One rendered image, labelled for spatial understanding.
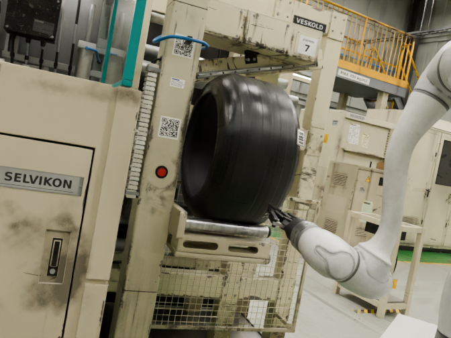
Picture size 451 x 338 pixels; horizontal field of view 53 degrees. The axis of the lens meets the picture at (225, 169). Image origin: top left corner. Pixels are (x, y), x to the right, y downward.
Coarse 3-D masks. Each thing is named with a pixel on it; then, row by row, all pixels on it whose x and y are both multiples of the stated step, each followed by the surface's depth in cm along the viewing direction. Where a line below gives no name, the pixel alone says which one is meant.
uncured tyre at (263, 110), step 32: (224, 96) 158; (256, 96) 159; (288, 96) 168; (192, 128) 193; (224, 128) 153; (256, 128) 153; (288, 128) 157; (192, 160) 201; (224, 160) 152; (256, 160) 152; (288, 160) 156; (192, 192) 182; (224, 192) 155; (256, 192) 157; (288, 192) 165; (256, 224) 173
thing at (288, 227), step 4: (284, 220) 137; (292, 220) 132; (296, 220) 131; (300, 220) 131; (304, 220) 131; (284, 224) 133; (288, 224) 132; (292, 224) 130; (296, 224) 129; (284, 228) 133; (288, 228) 131; (292, 228) 129; (288, 232) 131; (288, 236) 131
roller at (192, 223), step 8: (192, 224) 161; (200, 224) 162; (208, 224) 163; (216, 224) 164; (224, 224) 165; (232, 224) 167; (240, 224) 168; (248, 224) 170; (216, 232) 166; (224, 232) 166; (232, 232) 167; (240, 232) 168; (248, 232) 169; (256, 232) 170; (264, 232) 171
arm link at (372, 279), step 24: (432, 96) 112; (408, 120) 115; (432, 120) 114; (408, 144) 115; (384, 168) 120; (384, 192) 121; (384, 216) 122; (384, 240) 122; (360, 264) 119; (384, 264) 120; (360, 288) 120; (384, 288) 122
